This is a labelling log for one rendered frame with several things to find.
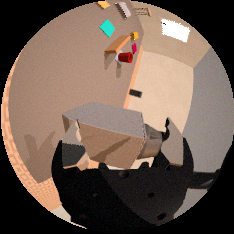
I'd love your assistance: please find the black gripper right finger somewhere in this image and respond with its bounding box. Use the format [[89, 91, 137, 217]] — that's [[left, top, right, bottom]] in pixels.
[[156, 118, 194, 201]]

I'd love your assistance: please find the dark red flat square pad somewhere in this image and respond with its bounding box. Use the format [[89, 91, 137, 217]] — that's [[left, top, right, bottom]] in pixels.
[[132, 43, 137, 54]]

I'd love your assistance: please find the red cup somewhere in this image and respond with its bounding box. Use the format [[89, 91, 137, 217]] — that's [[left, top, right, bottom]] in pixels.
[[118, 52, 133, 63]]

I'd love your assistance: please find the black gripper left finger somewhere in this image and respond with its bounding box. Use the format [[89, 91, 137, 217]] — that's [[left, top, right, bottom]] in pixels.
[[51, 119, 90, 203]]

